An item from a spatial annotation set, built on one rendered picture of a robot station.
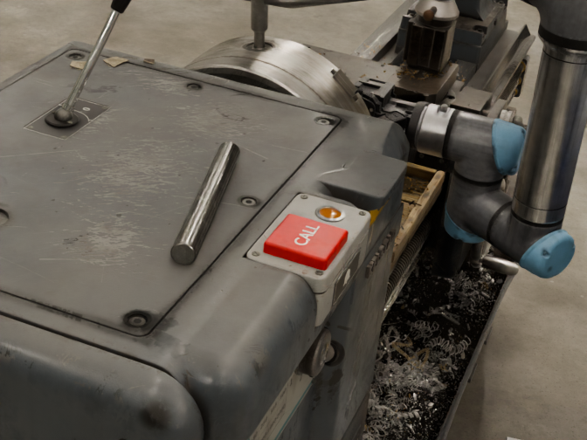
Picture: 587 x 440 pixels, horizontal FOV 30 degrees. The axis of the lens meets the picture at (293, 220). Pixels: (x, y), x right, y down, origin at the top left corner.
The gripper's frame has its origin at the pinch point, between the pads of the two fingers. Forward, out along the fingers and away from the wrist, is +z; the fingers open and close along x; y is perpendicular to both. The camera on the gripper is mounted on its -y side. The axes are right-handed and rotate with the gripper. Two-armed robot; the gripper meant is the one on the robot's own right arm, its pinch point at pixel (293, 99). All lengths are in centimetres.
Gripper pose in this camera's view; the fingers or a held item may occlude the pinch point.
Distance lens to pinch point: 168.9
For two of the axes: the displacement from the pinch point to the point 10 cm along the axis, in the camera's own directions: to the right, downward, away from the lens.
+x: 1.0, -8.6, -5.1
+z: -9.3, -2.7, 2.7
